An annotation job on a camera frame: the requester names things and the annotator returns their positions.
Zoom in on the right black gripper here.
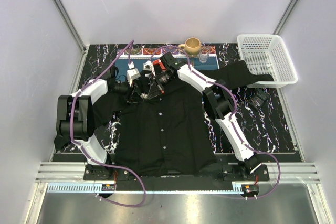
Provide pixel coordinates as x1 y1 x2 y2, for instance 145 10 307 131
146 71 175 101

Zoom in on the black button shirt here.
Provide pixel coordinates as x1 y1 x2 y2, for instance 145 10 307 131
94 61 271 176

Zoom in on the tan ceramic mug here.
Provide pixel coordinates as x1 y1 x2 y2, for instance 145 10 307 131
178 37 202 58

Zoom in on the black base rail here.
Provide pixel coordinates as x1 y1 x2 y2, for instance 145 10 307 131
83 162 270 193

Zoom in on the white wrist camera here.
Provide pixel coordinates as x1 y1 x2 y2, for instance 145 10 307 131
127 61 141 87
143 60 155 75

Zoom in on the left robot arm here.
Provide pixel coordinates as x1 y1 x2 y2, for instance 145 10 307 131
54 66 132 180

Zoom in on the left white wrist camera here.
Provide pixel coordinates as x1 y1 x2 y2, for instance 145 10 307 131
127 61 141 87

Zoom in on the blue patterned placemat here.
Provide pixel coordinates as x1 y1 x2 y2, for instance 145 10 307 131
115 44 223 75

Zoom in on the white plastic basket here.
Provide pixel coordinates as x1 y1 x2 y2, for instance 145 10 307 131
237 34 298 89

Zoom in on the small black box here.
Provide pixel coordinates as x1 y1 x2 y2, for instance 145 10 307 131
248 90 270 109

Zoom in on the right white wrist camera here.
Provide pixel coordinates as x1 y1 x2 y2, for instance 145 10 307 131
143 60 155 75

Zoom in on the clear drinking glass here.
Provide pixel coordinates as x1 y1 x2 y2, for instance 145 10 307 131
198 47 211 63

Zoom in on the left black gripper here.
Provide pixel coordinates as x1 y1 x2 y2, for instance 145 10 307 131
109 77 144 103

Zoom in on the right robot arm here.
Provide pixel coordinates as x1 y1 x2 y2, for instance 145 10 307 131
143 53 261 180

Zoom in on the red floral plate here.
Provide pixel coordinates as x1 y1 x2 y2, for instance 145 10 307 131
152 59 163 66

